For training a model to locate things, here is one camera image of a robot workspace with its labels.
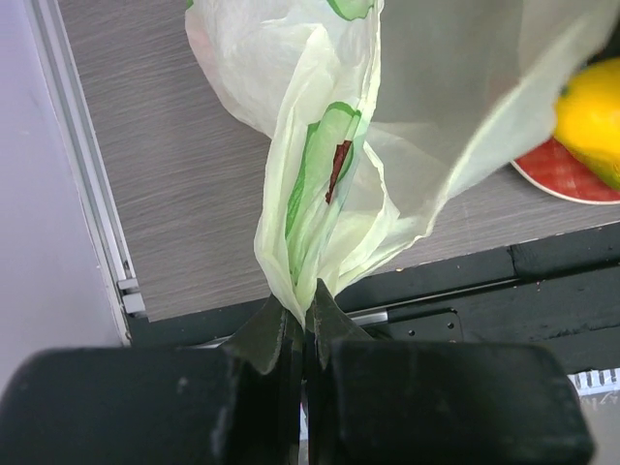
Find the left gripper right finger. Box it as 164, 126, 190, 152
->
307, 282, 596, 464

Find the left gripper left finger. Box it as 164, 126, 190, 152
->
1, 298, 303, 464

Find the translucent plastic bag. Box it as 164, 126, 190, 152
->
185, 1, 619, 321

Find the fake orange green mango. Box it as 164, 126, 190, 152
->
553, 57, 619, 190

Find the red and teal plate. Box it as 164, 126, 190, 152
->
511, 139, 619, 205

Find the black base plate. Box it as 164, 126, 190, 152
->
125, 225, 620, 377

